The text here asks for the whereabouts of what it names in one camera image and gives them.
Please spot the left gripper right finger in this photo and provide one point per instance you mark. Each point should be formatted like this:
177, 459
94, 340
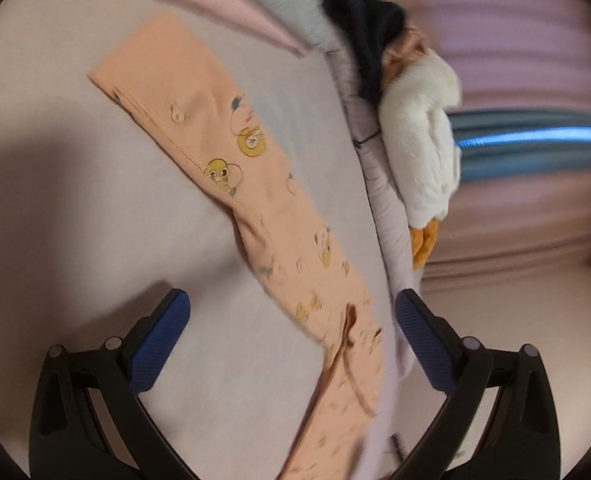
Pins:
521, 438

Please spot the blue grey curtain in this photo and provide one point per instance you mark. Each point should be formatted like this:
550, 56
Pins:
498, 144

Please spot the orange printed long-sleeve shirt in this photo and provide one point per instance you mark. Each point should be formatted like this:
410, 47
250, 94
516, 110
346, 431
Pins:
177, 90

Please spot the white plush goose toy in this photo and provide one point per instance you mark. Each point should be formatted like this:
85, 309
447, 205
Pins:
418, 90

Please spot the dark navy garment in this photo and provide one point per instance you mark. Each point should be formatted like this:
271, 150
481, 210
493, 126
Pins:
370, 26

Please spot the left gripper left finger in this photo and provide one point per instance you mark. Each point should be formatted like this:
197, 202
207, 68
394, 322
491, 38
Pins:
66, 437

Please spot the lilac rolled duvet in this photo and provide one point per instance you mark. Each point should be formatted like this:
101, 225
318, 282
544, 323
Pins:
390, 220

